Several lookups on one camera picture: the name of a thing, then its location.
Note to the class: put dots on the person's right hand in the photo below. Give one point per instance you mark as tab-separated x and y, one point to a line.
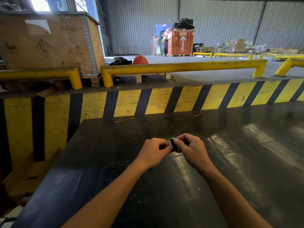
193	151

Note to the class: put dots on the person's left hand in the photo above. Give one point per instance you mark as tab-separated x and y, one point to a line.
150	154

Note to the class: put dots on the person's right thumb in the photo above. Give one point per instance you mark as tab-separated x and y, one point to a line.
180	147

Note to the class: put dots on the person's left thumb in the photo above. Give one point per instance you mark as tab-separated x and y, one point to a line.
166	149

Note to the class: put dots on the thin black tool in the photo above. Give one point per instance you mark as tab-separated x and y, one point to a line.
162	147

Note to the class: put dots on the small black white part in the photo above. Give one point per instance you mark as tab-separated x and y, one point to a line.
173	144

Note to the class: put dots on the person's right forearm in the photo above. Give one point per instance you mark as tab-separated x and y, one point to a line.
232	199

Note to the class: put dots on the person's left forearm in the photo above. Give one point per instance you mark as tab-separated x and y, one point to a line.
106	199

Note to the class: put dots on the orange thread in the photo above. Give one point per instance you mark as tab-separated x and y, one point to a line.
124	120
197	114

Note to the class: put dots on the yellow black striped dock edge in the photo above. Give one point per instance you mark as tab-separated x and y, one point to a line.
156	100

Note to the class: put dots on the wooden pallet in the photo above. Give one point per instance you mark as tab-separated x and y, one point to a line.
152	77
93	80

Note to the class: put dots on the orange ball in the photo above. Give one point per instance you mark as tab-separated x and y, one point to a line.
140	60

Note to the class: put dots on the black bag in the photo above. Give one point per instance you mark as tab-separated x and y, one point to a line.
120	61

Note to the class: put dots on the red crate with white arrow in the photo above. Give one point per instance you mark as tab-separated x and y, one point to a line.
180	42

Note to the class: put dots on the pile of wrapped goods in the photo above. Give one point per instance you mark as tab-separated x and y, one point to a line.
236	45

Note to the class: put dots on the blue container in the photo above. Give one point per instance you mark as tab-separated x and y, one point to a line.
161	29

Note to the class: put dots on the black bags pile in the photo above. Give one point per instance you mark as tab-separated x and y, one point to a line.
182	24

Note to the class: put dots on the brown cardboard pieces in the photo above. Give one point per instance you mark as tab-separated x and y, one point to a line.
26	178

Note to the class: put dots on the large plywood crate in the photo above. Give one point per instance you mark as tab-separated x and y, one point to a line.
59	42

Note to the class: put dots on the window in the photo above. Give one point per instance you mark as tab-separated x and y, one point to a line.
59	4

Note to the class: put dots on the long yellow guard rail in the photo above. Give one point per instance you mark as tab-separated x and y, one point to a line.
180	66

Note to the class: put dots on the black box frame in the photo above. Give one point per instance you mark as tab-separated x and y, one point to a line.
198	47

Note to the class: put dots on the short yellow guard rail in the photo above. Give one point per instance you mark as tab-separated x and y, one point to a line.
47	74

